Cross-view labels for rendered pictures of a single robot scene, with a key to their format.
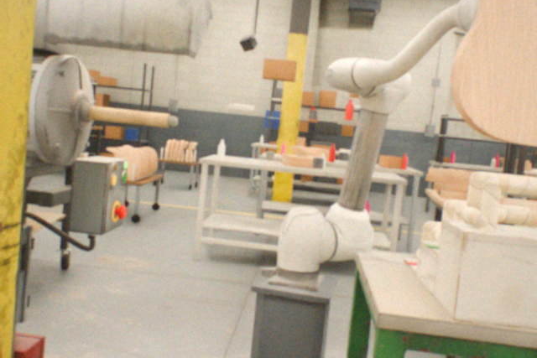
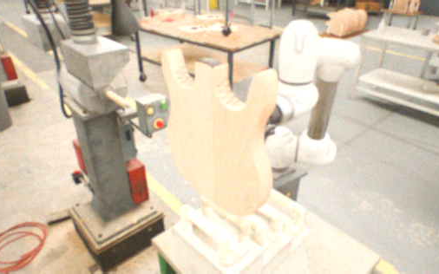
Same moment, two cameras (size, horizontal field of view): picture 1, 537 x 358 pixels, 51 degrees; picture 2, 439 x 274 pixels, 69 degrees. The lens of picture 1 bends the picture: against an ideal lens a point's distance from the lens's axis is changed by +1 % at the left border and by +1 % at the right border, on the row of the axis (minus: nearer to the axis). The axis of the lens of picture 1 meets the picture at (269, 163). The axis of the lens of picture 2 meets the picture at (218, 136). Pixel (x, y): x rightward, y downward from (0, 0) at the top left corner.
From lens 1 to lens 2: 1.34 m
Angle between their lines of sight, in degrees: 50
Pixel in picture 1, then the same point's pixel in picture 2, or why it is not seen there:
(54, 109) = (83, 96)
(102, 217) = (146, 127)
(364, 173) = (317, 118)
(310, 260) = (275, 161)
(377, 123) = (324, 88)
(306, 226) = (273, 143)
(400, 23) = not seen: outside the picture
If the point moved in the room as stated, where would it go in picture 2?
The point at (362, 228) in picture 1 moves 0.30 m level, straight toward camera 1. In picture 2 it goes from (316, 151) to (276, 170)
